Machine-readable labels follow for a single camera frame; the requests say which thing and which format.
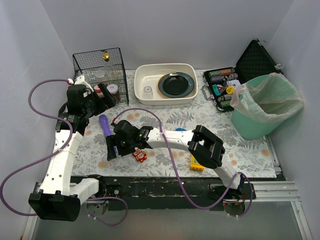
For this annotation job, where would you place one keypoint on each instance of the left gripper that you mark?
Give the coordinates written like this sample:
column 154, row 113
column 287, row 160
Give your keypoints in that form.
column 100, row 99

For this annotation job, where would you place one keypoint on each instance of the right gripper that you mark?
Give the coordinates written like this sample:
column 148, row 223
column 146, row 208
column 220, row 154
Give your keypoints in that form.
column 115, row 144

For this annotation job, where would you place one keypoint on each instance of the pink lid spice jar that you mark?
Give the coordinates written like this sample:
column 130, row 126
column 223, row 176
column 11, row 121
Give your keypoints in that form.
column 98, row 91

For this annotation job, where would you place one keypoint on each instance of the brown spice jar white lid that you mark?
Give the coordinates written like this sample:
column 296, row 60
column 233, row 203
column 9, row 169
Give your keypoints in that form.
column 114, row 90

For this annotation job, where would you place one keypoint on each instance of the silver lid spice jar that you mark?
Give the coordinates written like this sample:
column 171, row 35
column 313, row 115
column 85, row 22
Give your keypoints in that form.
column 101, row 76

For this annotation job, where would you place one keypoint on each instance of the glass bottle gold stopper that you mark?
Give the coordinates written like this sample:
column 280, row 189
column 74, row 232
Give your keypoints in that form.
column 108, row 65

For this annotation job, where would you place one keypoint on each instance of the black small plate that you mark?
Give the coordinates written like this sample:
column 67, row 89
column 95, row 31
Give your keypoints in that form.
column 175, row 85

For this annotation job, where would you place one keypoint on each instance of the blue ceramic plate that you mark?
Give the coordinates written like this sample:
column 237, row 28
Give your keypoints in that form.
column 191, row 85

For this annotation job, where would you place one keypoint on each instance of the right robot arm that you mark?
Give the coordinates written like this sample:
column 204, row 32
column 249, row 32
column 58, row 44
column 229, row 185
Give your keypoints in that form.
column 204, row 146

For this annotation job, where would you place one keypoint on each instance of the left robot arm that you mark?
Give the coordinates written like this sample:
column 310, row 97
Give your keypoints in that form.
column 56, row 199

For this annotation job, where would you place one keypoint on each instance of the red owl toy block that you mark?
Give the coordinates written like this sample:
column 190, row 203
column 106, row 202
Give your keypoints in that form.
column 139, row 155

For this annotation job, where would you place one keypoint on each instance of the white rectangular basin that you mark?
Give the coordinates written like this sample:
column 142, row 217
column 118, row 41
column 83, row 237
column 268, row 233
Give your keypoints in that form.
column 150, row 74

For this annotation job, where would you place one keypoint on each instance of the green blue toy block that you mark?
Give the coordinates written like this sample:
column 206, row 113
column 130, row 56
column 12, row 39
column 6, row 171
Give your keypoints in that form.
column 180, row 129

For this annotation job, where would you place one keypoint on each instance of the yellow window toy block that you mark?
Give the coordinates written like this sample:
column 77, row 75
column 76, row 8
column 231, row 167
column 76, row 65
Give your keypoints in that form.
column 194, row 165

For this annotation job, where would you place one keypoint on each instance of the black poker chip case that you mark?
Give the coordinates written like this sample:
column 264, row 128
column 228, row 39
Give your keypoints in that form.
column 254, row 62

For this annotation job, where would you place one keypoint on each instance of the green trash bin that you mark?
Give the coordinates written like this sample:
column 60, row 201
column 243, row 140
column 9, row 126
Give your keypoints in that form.
column 250, row 129

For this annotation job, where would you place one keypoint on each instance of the clear bin liner bag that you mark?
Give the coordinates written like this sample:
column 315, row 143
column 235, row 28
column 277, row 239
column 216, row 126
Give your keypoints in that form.
column 267, row 99

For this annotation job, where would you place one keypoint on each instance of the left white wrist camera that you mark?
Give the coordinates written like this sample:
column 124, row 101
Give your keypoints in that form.
column 81, row 80

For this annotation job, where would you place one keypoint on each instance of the black wire rack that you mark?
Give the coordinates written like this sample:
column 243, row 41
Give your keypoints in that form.
column 90, row 61

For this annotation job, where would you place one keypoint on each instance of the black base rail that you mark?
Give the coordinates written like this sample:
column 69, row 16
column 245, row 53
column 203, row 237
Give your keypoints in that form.
column 160, row 193

